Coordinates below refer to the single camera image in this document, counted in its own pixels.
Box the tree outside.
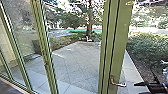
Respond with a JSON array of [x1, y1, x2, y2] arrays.
[[43, 0, 108, 38]]

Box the green bushes outside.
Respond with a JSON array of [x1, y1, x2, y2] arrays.
[[32, 16, 168, 66]]

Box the metal outdoor chair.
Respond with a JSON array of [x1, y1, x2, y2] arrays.
[[84, 34, 94, 43]]

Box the metal door handle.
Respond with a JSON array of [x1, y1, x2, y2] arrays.
[[109, 75, 128, 89]]

